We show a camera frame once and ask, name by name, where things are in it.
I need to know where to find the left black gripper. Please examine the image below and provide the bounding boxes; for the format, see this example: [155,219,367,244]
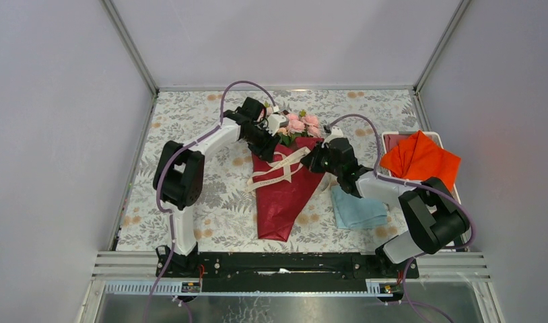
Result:
[240,123,279,163]

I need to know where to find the light blue folded cloth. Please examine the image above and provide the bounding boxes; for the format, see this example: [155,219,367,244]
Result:
[331,186,387,230]

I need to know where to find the dark red wrapping paper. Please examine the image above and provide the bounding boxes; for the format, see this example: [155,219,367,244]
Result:
[252,137,324,242]

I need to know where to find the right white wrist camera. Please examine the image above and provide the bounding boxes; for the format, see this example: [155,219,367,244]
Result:
[324,125,345,143]

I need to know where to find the orange cloth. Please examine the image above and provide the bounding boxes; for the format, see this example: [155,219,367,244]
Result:
[380,130,462,190]

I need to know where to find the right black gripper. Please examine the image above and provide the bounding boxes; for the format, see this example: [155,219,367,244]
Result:
[300,141,342,177]

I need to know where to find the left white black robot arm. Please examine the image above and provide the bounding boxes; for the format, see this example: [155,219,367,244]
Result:
[153,98,288,277]

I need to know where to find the pink fake flower bunch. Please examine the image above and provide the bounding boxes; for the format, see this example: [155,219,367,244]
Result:
[257,102,322,147]

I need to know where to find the floral patterned table mat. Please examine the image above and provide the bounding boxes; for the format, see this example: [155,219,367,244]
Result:
[115,89,420,253]

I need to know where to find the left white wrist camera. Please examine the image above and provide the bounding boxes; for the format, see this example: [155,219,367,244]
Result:
[266,106,289,135]

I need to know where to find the cream ribbon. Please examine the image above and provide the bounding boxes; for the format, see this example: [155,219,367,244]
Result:
[245,147,311,195]

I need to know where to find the white plastic basket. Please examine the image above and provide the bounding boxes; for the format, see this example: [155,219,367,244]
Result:
[380,131,463,211]

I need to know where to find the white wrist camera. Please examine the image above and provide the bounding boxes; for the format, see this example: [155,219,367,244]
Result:
[324,125,345,143]
[266,106,289,135]

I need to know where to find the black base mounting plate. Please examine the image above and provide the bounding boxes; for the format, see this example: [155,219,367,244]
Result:
[165,252,419,293]

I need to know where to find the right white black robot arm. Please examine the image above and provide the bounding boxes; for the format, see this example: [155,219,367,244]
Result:
[300,137,471,277]

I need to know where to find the aluminium front rail frame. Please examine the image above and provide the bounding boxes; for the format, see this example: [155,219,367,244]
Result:
[92,250,491,297]

